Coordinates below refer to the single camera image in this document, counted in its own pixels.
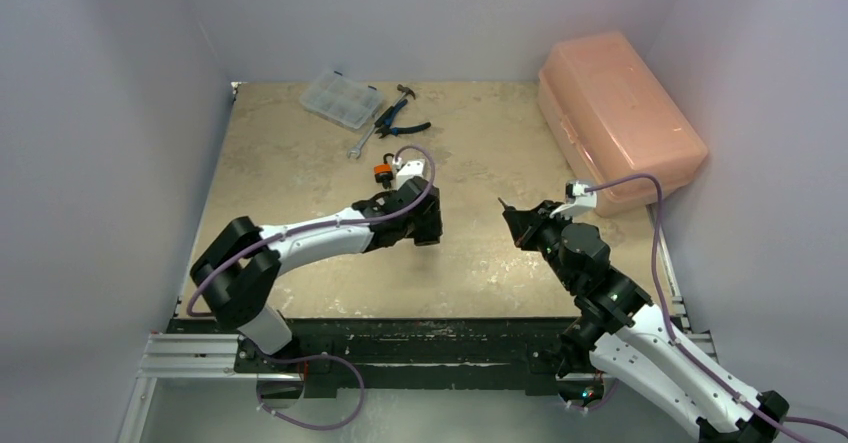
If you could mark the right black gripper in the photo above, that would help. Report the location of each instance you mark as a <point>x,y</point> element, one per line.
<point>526,226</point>

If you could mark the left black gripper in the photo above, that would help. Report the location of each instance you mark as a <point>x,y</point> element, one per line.
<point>430,224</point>

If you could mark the orange black padlock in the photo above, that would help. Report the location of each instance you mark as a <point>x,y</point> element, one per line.
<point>384,172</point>

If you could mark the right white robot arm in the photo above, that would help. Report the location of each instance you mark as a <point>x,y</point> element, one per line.
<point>623,333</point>

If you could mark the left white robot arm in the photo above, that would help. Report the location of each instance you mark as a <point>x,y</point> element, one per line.
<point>234,276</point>

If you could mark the silver wrench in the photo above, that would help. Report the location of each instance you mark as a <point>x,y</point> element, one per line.
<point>355,151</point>

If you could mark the small hammer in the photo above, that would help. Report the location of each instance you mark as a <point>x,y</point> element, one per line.
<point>405,92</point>

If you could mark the pink plastic storage box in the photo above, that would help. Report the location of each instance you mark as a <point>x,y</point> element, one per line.
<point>612,118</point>

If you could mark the clear plastic organizer box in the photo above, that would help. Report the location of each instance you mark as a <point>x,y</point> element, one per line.
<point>341,100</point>

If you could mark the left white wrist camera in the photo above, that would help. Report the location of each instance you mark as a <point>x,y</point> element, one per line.
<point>404,170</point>

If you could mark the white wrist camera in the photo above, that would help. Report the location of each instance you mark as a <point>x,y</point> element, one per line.
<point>579,199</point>
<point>404,170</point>

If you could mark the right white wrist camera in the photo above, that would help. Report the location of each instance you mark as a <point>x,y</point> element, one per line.
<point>579,199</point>

